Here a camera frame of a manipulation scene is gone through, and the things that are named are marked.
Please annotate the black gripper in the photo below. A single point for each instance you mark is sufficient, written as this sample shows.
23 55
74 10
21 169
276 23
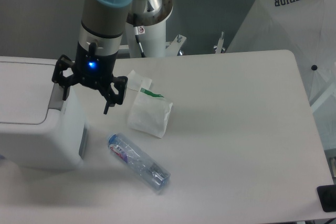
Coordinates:
93 66

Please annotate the white plastic trash can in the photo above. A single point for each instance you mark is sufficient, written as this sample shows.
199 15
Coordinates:
38 128

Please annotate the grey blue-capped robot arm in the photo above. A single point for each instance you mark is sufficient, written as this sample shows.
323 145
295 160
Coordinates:
102 25

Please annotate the small white paper wrapper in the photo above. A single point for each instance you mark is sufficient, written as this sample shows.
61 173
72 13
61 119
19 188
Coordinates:
136 81

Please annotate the green plastic strip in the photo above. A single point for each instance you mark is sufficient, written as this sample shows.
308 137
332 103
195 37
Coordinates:
150 93

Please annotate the white plastic bag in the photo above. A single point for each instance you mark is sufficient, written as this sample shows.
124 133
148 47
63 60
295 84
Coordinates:
150 115

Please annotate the clear plastic water bottle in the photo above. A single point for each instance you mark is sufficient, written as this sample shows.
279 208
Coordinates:
149 170

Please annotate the white umbrella with lettering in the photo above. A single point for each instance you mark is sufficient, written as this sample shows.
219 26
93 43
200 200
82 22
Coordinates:
307 29

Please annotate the black device at table edge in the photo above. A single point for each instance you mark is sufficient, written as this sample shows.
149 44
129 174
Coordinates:
326 195

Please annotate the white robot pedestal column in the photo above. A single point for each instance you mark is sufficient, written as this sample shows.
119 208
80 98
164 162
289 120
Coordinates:
146 27

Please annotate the white metal base frame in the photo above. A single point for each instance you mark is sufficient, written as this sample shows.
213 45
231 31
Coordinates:
175 47

